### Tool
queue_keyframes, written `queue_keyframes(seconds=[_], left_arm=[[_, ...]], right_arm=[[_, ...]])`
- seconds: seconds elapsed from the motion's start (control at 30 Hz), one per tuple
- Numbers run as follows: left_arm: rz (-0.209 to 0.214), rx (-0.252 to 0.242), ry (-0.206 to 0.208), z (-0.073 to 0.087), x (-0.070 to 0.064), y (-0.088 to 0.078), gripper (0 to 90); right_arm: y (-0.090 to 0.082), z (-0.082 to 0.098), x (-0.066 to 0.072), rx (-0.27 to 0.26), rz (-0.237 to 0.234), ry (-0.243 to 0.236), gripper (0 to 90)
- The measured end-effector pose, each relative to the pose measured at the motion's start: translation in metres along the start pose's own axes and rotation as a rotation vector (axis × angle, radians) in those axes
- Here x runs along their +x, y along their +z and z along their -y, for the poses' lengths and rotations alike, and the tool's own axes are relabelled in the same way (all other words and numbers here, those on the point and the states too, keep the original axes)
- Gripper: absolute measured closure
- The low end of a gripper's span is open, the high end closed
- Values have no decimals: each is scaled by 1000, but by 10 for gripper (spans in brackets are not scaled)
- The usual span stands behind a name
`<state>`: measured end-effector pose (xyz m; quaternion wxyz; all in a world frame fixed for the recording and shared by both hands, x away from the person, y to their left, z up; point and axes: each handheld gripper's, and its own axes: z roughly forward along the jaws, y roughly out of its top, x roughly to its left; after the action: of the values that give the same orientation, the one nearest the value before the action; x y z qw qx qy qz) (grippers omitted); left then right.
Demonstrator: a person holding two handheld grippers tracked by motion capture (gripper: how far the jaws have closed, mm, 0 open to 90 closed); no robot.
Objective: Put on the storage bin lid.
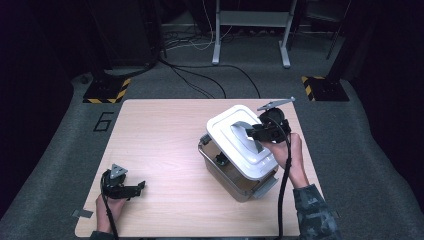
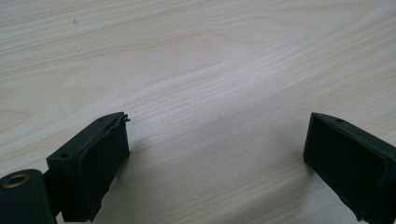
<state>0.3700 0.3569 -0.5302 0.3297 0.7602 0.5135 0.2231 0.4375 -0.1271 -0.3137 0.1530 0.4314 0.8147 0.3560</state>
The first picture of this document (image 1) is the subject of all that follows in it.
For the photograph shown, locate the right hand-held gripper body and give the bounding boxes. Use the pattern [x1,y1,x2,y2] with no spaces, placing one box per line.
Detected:
[256,96,297,143]

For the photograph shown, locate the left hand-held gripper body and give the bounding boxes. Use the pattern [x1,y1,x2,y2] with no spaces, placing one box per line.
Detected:
[99,163,130,200]

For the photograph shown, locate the clear storage box grey latches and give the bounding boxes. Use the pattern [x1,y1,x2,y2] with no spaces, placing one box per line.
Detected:
[197,133,280,204]

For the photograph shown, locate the person's left hand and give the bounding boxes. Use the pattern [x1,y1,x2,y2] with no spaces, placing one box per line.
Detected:
[95,194,128,234]

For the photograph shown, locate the person's right hand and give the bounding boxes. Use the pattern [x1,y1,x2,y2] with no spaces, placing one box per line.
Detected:
[264,132,310,190]

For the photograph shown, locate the grey tape strip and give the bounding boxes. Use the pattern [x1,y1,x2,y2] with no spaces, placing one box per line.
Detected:
[72,209,94,219]

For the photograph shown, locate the black striped stand base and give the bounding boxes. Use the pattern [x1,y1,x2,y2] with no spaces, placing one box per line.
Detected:
[82,77,132,104]
[301,75,350,103]

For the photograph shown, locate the black tripod stand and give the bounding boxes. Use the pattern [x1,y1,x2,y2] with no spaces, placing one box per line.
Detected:
[325,0,353,61]

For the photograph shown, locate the white metal stand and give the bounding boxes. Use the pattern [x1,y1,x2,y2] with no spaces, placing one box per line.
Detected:
[211,0,298,69]

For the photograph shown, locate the left hand-held gripper black cable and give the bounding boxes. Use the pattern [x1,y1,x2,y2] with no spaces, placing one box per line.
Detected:
[99,169,120,240]

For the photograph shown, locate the hand-held gripper black cable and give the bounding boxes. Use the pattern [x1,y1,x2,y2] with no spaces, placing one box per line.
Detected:
[99,169,120,240]
[266,114,294,240]

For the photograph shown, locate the black floor cable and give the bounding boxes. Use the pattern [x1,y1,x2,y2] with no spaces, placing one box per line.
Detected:
[166,63,262,100]
[171,66,228,100]
[168,64,215,100]

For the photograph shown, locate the right hand-held gripper black cable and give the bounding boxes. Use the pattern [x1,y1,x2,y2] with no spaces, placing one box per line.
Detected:
[266,114,294,240]

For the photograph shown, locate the white floor cable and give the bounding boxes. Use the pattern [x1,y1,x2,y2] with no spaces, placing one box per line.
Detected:
[164,0,234,52]

